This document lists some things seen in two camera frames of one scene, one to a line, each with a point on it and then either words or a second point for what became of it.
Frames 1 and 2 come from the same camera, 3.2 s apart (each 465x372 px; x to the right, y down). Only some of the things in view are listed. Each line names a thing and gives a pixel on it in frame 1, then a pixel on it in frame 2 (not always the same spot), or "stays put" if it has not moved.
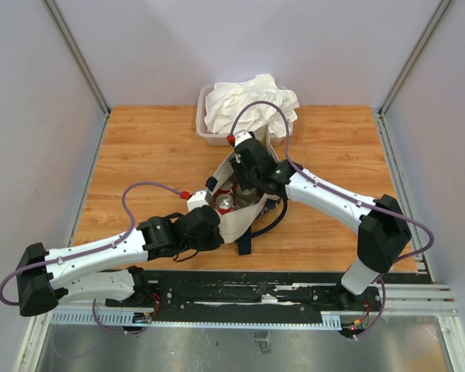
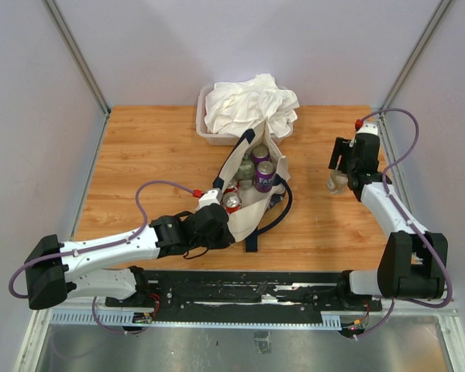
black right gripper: x=237 y=166 → x=342 y=147
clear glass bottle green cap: x=246 y=197 → x=337 y=182
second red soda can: x=225 y=203 stays put
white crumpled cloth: x=223 y=105 stays put
